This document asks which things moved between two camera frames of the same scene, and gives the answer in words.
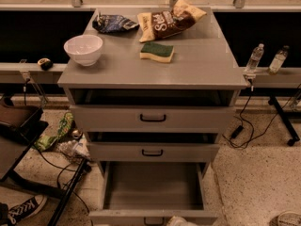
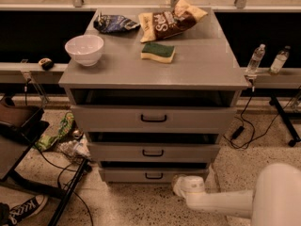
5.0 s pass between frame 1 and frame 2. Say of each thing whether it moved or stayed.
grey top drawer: stayed
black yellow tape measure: stayed
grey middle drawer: stayed
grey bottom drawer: moved
